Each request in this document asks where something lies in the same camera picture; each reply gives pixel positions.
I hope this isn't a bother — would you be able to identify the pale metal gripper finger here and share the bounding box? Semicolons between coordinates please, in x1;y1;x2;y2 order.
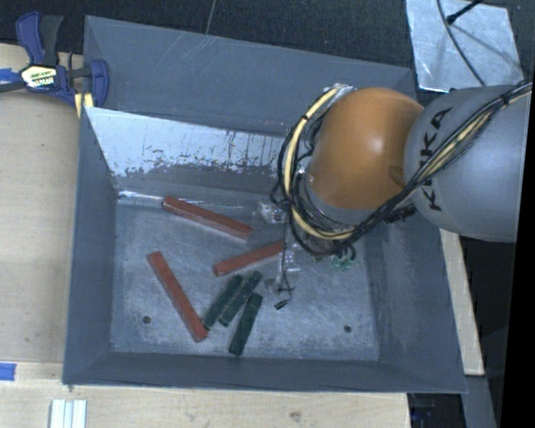
256;200;290;226
265;247;305;294

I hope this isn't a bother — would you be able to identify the grey metal bin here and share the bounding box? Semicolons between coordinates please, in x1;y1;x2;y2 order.
49;14;502;424

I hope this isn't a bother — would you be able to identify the dark green flat block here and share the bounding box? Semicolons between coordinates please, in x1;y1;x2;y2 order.
200;272;245;333
217;266;265;331
227;290;264;360

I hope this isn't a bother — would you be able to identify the red-brown flat block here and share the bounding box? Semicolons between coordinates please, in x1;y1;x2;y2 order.
158;195;256;243
212;233;288;284
138;249;217;345

